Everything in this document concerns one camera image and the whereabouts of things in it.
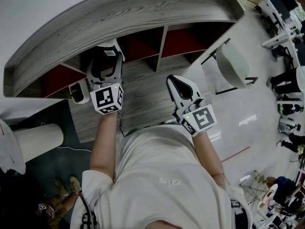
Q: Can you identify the metal wire stand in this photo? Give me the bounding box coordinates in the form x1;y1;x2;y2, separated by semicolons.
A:
239;169;267;201

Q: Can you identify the grey chair with black frame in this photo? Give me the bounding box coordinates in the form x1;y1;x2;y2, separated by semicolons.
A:
201;38;259;95

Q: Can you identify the white office desk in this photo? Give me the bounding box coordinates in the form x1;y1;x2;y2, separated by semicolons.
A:
248;0;305;68

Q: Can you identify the small white bin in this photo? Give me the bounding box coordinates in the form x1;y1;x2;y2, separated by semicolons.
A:
68;80;91;104

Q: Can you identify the person's right forearm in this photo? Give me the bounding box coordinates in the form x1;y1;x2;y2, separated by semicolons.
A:
191;129;227;191

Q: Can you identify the person's white shirt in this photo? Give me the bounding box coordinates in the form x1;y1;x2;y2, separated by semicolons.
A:
71;125;254;229

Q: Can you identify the white floor cable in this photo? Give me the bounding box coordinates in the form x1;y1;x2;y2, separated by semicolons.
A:
40;121;92;152

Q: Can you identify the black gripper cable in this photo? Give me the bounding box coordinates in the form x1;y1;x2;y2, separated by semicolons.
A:
116;111;127;138

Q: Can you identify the small round white table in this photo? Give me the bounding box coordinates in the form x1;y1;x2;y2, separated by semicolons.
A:
258;183;280;210

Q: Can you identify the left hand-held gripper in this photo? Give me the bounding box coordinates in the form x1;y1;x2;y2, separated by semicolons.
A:
86;48;125;115

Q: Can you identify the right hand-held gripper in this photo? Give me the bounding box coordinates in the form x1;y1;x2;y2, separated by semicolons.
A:
166;74;218;137

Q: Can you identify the grey wooden shelf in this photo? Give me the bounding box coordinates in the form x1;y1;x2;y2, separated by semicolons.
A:
3;0;245;100

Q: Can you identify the person's left forearm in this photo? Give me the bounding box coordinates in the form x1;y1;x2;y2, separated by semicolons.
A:
89;110;121;184

